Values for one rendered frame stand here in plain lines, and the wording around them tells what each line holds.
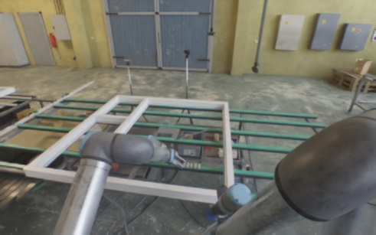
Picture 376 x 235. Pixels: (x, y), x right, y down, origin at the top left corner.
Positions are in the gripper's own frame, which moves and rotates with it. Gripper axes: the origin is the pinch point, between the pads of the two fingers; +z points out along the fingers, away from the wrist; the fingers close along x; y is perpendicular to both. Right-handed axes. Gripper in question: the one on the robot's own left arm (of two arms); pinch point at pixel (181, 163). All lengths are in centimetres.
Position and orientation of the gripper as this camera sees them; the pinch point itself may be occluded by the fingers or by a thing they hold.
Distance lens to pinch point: 152.8
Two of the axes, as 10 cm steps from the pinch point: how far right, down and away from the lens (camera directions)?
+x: -1.2, 4.7, -8.8
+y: -6.0, 6.7, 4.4
